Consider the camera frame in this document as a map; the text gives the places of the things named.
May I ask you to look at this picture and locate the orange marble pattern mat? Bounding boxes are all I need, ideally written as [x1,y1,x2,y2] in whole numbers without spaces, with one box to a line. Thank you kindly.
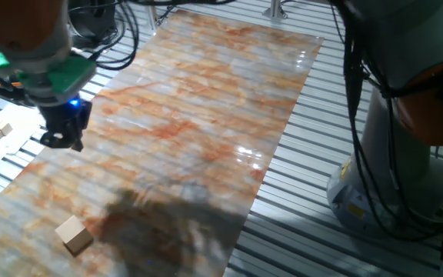
[0,9,325,277]

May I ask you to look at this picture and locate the aluminium upright post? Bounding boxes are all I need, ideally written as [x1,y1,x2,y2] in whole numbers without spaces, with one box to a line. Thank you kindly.
[144,4,160,32]

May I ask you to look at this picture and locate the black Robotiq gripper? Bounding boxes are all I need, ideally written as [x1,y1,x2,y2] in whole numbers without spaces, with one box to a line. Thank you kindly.
[38,98,93,153]

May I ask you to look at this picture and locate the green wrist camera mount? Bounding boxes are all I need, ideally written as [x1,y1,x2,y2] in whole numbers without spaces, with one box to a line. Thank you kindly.
[0,52,98,95]

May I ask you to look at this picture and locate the white paper sheet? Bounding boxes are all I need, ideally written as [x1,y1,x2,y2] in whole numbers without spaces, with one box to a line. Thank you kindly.
[0,104,47,161]

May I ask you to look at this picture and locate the light wooden block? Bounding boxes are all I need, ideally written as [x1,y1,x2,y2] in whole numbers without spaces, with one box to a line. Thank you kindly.
[55,214,95,255]

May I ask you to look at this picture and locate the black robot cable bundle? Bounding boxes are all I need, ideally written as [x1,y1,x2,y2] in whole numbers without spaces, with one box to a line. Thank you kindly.
[67,0,443,243]

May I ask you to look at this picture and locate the aluminium frame post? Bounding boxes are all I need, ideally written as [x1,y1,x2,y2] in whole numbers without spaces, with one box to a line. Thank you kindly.
[262,0,288,20]

